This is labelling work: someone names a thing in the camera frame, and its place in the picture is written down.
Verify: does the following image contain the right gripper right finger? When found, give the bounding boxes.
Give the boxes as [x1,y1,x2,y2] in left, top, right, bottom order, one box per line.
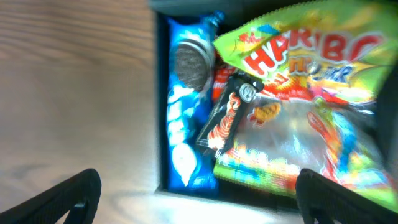
[295,169,397,224]

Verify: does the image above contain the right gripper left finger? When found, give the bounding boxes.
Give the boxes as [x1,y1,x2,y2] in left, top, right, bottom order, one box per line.
[1,169,101,224]

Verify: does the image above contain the green Haribo gummy bag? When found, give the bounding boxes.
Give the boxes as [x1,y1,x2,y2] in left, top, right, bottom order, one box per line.
[210,1,397,211]

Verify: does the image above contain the black Mars mini bar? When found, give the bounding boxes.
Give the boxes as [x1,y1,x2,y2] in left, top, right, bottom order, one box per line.
[195,72,264,157]

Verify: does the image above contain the blue Oreo cookie pack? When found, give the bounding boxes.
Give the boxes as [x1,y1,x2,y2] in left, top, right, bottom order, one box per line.
[166,11,224,192]

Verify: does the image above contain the red candy bag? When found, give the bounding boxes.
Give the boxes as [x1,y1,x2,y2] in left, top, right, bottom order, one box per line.
[211,53,237,103]

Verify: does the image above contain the black gift box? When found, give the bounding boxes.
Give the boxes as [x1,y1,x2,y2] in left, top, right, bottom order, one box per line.
[148,0,398,212]

